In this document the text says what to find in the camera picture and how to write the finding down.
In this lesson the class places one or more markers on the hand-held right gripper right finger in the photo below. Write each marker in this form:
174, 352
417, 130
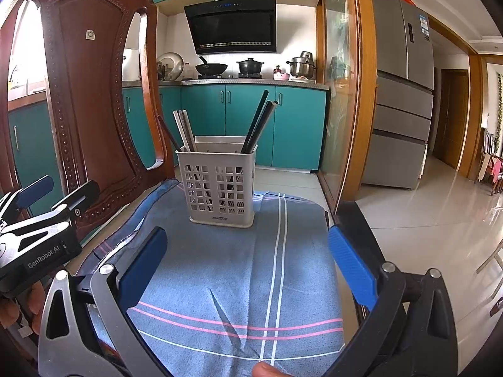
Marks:
351, 267

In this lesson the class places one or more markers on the wood framed glass door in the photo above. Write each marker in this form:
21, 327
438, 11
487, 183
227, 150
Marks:
340, 106

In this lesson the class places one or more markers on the black cooking pot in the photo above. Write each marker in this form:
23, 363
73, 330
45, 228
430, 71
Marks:
250, 66

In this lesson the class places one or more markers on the person's right hand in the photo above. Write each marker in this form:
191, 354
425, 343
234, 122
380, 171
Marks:
267, 371

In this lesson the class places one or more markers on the brown wooden door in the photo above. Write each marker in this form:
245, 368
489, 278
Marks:
452, 118

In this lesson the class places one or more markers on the clothes drying rack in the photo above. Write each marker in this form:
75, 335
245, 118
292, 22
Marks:
493, 165

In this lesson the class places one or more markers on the teal kitchen base cabinet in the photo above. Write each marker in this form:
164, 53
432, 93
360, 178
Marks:
31, 145
298, 125

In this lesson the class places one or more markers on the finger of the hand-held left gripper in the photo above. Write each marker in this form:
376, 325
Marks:
80, 196
35, 190

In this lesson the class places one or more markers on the cooking oil bottle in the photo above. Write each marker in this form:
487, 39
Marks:
188, 72

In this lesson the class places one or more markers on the carved wooden chair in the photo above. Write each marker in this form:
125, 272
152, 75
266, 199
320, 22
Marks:
90, 106

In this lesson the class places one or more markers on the black range hood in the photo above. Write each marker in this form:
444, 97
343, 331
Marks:
232, 23

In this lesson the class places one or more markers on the white plastic utensil basket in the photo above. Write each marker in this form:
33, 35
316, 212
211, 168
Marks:
204, 157

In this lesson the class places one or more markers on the white adhesive hook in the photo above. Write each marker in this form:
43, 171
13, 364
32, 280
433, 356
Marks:
91, 34

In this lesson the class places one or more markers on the grey refrigerator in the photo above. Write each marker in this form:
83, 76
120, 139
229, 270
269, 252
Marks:
401, 106

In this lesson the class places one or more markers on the light wooden stool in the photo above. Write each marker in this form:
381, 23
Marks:
496, 259

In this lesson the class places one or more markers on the black wok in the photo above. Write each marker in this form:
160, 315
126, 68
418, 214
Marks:
212, 68

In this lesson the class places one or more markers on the white kitchen appliance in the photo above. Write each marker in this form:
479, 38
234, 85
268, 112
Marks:
131, 63

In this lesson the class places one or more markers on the gas stove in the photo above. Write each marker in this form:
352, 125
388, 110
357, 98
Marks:
251, 76

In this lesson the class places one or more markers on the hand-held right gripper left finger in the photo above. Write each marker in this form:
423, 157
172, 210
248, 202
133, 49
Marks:
141, 267

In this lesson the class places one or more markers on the steel pan lid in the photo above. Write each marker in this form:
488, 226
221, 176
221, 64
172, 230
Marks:
171, 65

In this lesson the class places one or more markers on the blue striped towel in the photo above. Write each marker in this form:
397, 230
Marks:
235, 263

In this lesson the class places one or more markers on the stainless steel stock pot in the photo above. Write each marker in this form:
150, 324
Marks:
301, 66

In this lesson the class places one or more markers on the brown chopstick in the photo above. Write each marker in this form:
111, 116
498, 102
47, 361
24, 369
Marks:
169, 133

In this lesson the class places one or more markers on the person's left hand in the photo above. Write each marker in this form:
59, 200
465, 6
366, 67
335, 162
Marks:
33, 302

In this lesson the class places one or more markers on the pink bowl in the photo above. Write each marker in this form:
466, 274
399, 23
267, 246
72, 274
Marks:
281, 75

